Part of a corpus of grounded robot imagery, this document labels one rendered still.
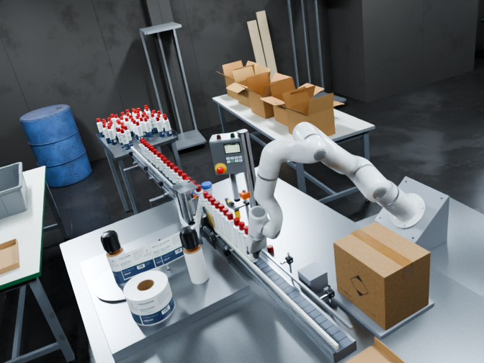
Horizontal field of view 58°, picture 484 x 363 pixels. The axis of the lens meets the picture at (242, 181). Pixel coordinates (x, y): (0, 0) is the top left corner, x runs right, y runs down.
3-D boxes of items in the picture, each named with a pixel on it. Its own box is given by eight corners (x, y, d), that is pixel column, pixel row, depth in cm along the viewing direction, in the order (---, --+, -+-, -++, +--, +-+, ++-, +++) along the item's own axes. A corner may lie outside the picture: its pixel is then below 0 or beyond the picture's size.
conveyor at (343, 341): (180, 202, 301) (178, 197, 299) (191, 198, 304) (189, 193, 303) (337, 360, 167) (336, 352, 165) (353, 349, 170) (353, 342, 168)
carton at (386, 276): (336, 290, 198) (332, 241, 186) (377, 269, 207) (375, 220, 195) (385, 331, 174) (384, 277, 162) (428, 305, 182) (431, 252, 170)
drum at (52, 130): (92, 163, 638) (70, 99, 595) (93, 179, 582) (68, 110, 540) (47, 175, 624) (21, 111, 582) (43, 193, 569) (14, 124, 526)
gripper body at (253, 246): (261, 224, 210) (261, 238, 218) (243, 232, 206) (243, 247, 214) (270, 235, 205) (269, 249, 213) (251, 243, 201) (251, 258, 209)
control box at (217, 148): (218, 168, 234) (211, 135, 225) (250, 164, 231) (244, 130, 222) (215, 176, 225) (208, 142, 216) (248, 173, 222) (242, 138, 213)
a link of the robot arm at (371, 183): (390, 179, 214) (363, 155, 201) (411, 202, 199) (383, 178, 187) (372, 196, 218) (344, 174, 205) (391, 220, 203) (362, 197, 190)
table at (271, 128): (223, 154, 585) (212, 98, 551) (276, 137, 606) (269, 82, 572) (303, 230, 397) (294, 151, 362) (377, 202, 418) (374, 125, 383)
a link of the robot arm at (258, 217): (271, 230, 205) (254, 220, 208) (272, 211, 195) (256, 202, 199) (261, 241, 200) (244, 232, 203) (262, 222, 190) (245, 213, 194)
